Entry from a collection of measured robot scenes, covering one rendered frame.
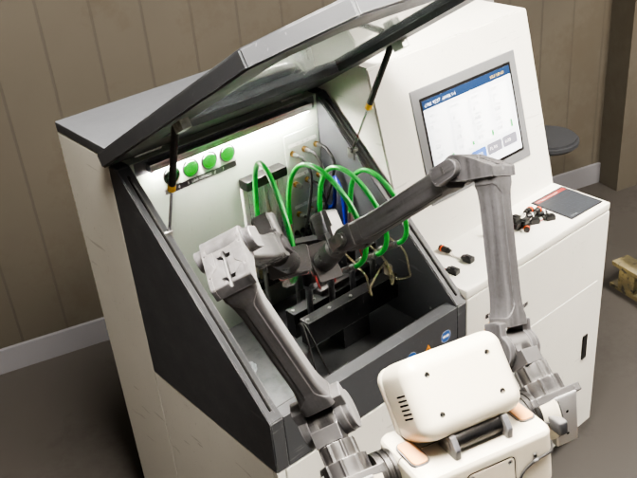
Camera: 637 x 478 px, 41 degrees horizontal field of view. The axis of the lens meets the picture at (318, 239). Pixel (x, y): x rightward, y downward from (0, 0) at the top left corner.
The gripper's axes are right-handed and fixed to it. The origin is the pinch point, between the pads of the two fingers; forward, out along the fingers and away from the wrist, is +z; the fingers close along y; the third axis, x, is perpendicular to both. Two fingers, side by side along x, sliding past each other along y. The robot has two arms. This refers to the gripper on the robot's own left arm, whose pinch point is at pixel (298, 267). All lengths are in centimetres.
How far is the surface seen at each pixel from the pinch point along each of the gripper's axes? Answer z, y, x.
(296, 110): 24, -4, -49
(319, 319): 27.1, 2.6, 9.6
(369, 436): 33, -3, 43
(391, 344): 24.5, -15.0, 21.1
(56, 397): 140, 144, -2
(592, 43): 246, -131, -129
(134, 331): 32, 58, -1
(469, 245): 58, -41, -6
